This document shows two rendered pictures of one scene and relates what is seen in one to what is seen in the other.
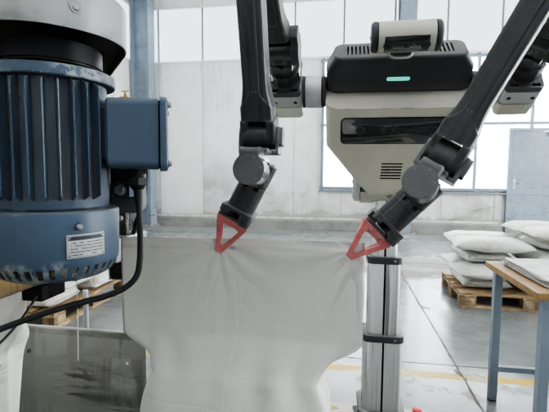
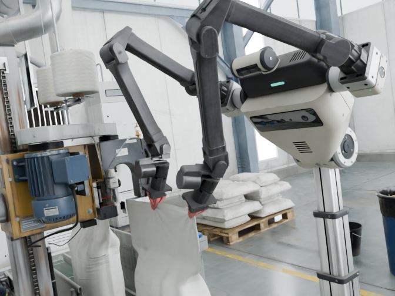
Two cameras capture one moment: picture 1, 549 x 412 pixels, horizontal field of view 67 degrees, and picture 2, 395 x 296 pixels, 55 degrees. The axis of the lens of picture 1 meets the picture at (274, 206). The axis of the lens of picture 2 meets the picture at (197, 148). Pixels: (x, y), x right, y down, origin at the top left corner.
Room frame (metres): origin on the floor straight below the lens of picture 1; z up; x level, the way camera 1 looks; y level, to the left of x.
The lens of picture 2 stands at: (-0.08, -1.04, 1.34)
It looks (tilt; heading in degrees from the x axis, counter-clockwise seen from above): 3 degrees down; 44
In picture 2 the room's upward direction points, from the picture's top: 8 degrees counter-clockwise
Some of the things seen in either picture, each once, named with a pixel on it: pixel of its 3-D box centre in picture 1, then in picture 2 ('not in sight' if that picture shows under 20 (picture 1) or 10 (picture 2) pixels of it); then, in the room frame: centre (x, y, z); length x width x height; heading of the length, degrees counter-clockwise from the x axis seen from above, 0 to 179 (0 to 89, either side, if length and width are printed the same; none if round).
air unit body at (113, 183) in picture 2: not in sight; (113, 187); (0.81, 0.32, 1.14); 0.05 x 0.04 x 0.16; 171
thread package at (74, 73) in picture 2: not in sight; (74, 74); (0.67, 0.26, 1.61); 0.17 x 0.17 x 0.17
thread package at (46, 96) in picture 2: not in sight; (53, 85); (0.71, 0.52, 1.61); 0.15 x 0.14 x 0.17; 81
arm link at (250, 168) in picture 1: (257, 154); (151, 160); (0.79, 0.03, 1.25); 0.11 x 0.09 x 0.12; 171
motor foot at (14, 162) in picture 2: not in sight; (32, 168); (0.50, 0.37, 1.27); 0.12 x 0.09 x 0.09; 171
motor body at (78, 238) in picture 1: (54, 176); (52, 185); (0.52, 0.28, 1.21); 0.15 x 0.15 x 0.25
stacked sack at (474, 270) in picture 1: (491, 270); not in sight; (3.79, -2.01, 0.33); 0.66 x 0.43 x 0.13; 81
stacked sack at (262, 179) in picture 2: not in sight; (251, 179); (4.04, 1.96, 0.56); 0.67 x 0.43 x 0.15; 81
